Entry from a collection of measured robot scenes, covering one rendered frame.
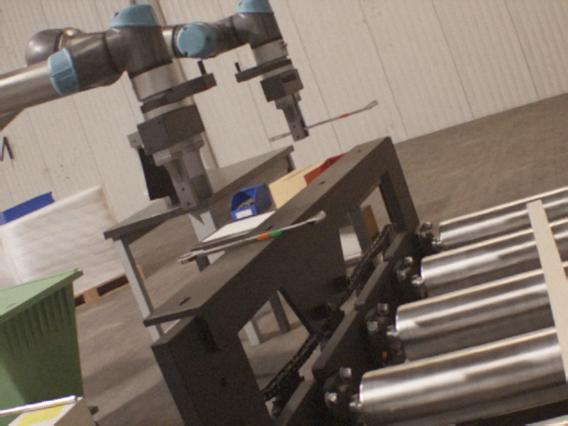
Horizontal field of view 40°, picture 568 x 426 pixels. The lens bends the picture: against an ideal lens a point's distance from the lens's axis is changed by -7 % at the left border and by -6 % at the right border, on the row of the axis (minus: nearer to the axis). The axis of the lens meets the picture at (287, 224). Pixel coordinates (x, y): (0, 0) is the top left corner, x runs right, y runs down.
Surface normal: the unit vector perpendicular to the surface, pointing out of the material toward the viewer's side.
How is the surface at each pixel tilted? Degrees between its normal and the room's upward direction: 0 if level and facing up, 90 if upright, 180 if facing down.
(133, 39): 90
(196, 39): 90
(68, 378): 101
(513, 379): 76
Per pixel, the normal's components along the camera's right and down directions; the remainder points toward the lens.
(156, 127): -0.30, 0.27
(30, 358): 0.88, -0.04
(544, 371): -0.40, -0.05
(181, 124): 0.89, -0.26
